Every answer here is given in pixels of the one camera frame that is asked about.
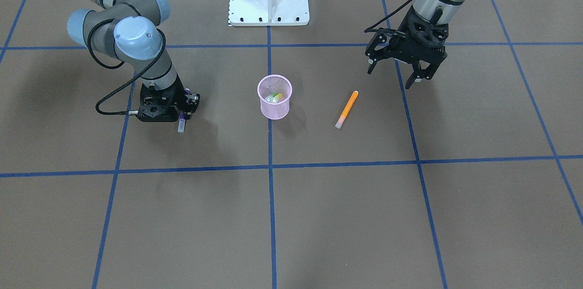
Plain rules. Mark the green highlighter pen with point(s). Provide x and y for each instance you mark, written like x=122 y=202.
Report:
x=277 y=98

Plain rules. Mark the purple highlighter pen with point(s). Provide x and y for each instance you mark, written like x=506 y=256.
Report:
x=182 y=122

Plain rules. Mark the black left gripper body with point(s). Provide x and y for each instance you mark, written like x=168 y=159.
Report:
x=379 y=47

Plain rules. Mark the orange highlighter pen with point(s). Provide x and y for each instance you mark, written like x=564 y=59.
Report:
x=346 y=110

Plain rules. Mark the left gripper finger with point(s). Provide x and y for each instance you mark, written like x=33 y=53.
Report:
x=419 y=73
x=434 y=58

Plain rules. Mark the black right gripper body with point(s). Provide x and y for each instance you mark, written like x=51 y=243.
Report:
x=193 y=99

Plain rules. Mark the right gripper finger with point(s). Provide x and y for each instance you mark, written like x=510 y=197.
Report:
x=194 y=100
x=185 y=108

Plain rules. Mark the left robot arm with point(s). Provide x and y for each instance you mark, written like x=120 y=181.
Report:
x=436 y=11

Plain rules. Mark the pink mesh pen holder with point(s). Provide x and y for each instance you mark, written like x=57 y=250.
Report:
x=274 y=92

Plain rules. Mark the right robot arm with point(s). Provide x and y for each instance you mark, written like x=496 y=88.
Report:
x=127 y=32

